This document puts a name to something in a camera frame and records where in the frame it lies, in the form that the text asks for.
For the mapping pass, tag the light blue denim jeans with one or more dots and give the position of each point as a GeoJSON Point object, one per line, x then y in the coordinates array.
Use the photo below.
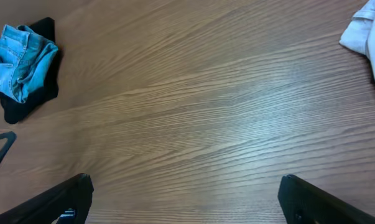
{"type": "Point", "coordinates": [25, 58]}

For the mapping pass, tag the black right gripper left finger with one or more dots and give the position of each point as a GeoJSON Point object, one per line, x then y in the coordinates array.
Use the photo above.
{"type": "Point", "coordinates": [67, 202]}

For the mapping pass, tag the black folded knit garment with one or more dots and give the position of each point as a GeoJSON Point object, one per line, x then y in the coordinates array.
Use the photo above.
{"type": "Point", "coordinates": [15, 112]}

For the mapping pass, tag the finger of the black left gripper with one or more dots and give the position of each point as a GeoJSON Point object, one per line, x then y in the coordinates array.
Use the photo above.
{"type": "Point", "coordinates": [10, 139]}

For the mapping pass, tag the pale pink garment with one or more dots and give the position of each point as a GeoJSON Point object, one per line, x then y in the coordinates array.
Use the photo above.
{"type": "Point", "coordinates": [359, 36]}

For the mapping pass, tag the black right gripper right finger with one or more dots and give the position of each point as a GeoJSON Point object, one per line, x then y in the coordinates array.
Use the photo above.
{"type": "Point", "coordinates": [304, 203]}

